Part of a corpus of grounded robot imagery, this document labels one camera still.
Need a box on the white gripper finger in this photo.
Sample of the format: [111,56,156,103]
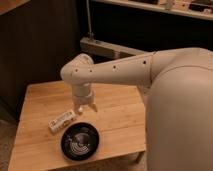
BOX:
[75,106,83,115]
[90,103,98,112]

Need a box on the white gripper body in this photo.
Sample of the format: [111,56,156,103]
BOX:
[72,83,94,108]

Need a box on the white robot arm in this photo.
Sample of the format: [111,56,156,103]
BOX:
[60,47,213,114]

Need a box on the black ceramic bowl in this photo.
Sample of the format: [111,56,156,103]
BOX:
[61,122,99,161]

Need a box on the wooden table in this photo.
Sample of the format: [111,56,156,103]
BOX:
[8,81,146,171]

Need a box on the long beige case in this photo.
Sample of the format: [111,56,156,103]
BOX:
[80,37,144,59]

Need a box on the metal pole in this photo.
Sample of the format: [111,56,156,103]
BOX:
[86,0,93,40]

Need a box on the wooden shelf board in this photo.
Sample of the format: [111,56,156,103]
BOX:
[92,0,213,21]

